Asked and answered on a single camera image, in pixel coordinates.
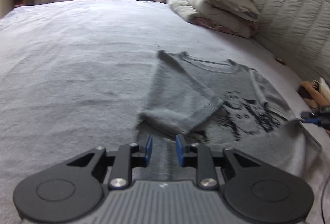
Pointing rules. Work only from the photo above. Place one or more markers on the grey quilted headboard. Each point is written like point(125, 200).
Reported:
point(297, 32)

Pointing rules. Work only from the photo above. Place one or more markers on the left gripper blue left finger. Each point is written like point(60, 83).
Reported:
point(148, 150)

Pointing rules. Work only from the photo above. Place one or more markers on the light grey bed sheet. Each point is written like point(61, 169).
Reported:
point(74, 74)

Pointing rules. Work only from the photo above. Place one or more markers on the folded white floral quilt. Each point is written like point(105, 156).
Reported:
point(236, 17)

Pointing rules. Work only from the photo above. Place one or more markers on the grey knitted cat sweater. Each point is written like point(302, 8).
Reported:
point(220, 104)

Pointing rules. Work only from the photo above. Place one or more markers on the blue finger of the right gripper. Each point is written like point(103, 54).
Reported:
point(310, 117)

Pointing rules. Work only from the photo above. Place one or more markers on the brown yellow small cloth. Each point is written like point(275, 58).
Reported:
point(280, 61)

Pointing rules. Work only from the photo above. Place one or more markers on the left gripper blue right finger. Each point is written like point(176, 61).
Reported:
point(181, 148)

